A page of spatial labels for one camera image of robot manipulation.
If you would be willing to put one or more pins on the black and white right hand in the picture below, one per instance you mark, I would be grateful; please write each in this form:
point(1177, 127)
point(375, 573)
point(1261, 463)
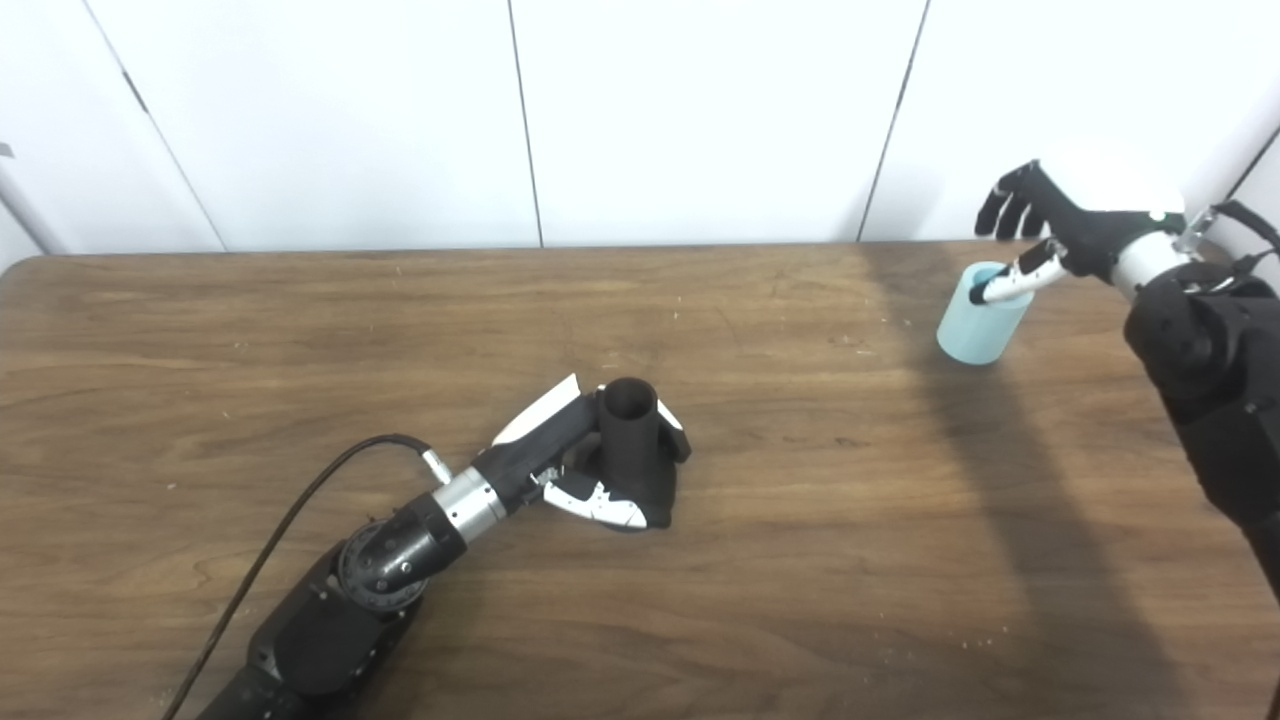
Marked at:
point(1090, 235)

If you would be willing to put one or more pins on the black and white left hand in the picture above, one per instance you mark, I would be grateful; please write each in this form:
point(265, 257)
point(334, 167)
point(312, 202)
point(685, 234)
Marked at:
point(540, 440)

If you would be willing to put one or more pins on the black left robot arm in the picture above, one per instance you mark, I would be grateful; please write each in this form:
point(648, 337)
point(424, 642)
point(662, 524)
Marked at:
point(340, 620)

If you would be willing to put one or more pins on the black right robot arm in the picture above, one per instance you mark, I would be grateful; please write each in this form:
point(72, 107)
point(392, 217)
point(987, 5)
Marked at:
point(1220, 400)

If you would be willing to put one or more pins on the white corner post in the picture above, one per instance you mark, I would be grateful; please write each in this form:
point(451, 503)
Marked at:
point(30, 215)

